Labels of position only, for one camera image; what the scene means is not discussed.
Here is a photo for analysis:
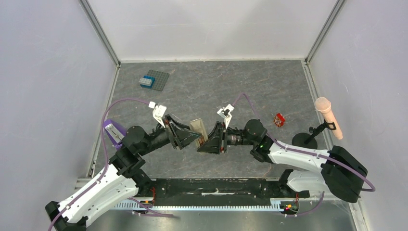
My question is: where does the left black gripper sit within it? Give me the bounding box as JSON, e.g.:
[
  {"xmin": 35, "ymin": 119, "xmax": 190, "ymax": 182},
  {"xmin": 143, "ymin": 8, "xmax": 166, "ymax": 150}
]
[{"xmin": 139, "ymin": 114, "xmax": 203, "ymax": 156}]

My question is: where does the beige remote control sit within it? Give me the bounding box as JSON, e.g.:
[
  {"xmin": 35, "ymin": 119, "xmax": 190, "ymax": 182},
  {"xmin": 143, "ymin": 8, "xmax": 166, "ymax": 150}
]
[{"xmin": 189, "ymin": 118, "xmax": 208, "ymax": 148}]

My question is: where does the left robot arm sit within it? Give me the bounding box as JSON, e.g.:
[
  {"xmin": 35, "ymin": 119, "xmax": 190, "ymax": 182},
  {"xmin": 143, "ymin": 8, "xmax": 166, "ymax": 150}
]
[{"xmin": 45, "ymin": 115, "xmax": 202, "ymax": 231}]

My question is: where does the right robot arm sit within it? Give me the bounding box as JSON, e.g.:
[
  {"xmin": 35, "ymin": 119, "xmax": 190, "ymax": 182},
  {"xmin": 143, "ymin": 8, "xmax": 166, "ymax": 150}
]
[{"xmin": 197, "ymin": 119, "xmax": 368, "ymax": 203}]

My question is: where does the grey lego baseplate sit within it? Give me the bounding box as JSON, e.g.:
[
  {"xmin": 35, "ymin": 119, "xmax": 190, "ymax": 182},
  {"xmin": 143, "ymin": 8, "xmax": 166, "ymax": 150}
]
[{"xmin": 144, "ymin": 70, "xmax": 170, "ymax": 91}]

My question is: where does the blue lego brick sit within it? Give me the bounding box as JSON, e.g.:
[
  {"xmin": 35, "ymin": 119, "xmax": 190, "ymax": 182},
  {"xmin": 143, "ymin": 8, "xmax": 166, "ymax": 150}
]
[{"xmin": 140, "ymin": 76, "xmax": 155, "ymax": 89}]

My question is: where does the grey lego brick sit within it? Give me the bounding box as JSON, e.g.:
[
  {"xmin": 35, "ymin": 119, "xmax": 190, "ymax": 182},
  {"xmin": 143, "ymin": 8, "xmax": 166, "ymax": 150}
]
[{"xmin": 139, "ymin": 77, "xmax": 153, "ymax": 87}]

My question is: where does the red toy figure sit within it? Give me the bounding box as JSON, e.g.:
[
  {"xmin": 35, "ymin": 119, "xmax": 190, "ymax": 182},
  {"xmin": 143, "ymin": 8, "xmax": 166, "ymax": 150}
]
[{"xmin": 273, "ymin": 113, "xmax": 285, "ymax": 127}]

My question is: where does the black microphone stand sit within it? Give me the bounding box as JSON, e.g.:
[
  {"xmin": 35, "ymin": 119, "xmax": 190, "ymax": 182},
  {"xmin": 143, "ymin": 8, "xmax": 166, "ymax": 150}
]
[{"xmin": 292, "ymin": 120, "xmax": 337, "ymax": 149}]

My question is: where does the pink microphone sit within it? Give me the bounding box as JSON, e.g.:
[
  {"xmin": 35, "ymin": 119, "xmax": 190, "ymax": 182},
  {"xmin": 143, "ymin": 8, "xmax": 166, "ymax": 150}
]
[{"xmin": 315, "ymin": 97, "xmax": 343, "ymax": 140}]

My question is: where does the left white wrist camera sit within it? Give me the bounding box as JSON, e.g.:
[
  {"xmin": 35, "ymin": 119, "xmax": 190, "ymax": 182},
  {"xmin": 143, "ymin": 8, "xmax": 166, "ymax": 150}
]
[{"xmin": 148, "ymin": 101, "xmax": 167, "ymax": 127}]

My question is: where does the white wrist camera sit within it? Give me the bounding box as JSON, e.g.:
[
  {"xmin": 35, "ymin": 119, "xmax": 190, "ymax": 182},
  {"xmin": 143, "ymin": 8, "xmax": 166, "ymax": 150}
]
[
  {"xmin": 217, "ymin": 104, "xmax": 235, "ymax": 128},
  {"xmin": 148, "ymin": 101, "xmax": 167, "ymax": 127}
]

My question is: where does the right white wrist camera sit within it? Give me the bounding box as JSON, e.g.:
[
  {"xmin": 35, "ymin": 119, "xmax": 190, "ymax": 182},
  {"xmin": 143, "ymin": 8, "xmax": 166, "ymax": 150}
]
[{"xmin": 217, "ymin": 104, "xmax": 235, "ymax": 128}]

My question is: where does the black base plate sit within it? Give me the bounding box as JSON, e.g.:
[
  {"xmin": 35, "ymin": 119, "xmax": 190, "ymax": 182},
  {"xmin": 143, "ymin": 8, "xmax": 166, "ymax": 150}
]
[{"xmin": 136, "ymin": 178, "xmax": 310, "ymax": 206}]

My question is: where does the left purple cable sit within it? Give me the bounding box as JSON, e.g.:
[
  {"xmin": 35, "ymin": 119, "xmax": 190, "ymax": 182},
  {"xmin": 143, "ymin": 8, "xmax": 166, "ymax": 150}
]
[{"xmin": 48, "ymin": 98, "xmax": 174, "ymax": 231}]

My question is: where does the purple cable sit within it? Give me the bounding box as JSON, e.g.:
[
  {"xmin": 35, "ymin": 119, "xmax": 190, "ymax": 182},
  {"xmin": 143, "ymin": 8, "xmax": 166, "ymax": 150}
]
[
  {"xmin": 231, "ymin": 93, "xmax": 376, "ymax": 218},
  {"xmin": 48, "ymin": 98, "xmax": 174, "ymax": 231}
]

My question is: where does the white cable duct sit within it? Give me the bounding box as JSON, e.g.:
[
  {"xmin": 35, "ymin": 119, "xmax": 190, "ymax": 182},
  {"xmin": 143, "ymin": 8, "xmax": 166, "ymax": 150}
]
[{"xmin": 111, "ymin": 200, "xmax": 295, "ymax": 213}]

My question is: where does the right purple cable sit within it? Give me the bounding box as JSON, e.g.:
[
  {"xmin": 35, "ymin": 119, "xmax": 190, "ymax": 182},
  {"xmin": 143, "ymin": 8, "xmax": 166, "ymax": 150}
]
[{"xmin": 231, "ymin": 93, "xmax": 376, "ymax": 218}]

